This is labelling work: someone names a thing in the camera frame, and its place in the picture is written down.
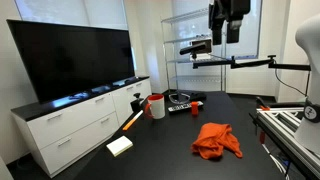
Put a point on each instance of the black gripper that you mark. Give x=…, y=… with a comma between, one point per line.
x=236, y=8

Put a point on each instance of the black remote control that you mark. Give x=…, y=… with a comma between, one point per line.
x=180, y=107

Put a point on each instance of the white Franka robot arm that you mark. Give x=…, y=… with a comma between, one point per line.
x=310, y=133

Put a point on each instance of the brown cardboard box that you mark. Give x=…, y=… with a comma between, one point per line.
x=209, y=46

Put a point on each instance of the window with white blind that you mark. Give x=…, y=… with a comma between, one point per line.
x=248, y=40
x=50, y=11

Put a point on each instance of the flat black object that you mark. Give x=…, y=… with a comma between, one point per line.
x=199, y=96

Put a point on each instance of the orange block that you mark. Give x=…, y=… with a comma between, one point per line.
x=194, y=109

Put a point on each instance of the orange black clamp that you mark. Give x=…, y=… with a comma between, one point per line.
x=265, y=108

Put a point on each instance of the white mug red interior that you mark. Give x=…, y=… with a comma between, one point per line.
x=157, y=108

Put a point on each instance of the orange cloth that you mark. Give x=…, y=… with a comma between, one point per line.
x=213, y=140

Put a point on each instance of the long thin marker stick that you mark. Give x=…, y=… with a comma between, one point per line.
x=132, y=120

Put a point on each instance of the large black television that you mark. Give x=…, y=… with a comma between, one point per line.
x=73, y=56

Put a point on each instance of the pale sticky note pad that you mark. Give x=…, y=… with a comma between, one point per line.
x=119, y=146

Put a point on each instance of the white drawer cabinet black top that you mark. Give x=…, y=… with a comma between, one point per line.
x=76, y=126

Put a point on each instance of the black stereo camera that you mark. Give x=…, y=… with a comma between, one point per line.
x=191, y=49

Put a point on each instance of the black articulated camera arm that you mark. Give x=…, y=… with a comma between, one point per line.
x=250, y=63

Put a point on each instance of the aluminium profile frame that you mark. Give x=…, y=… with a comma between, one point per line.
x=283, y=121

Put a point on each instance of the black table clamp mount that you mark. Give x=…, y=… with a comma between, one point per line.
x=136, y=105

